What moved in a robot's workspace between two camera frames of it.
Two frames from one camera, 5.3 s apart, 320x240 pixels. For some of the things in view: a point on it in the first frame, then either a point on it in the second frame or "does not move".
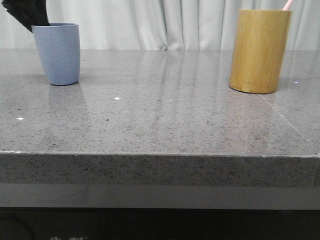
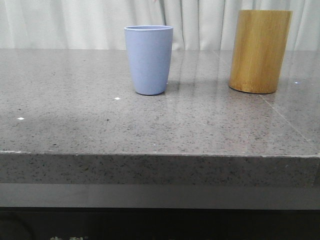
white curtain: (160, 24) does not move
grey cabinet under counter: (151, 211) does not move
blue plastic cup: (59, 47) -> (150, 49)
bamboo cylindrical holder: (259, 49) does not move
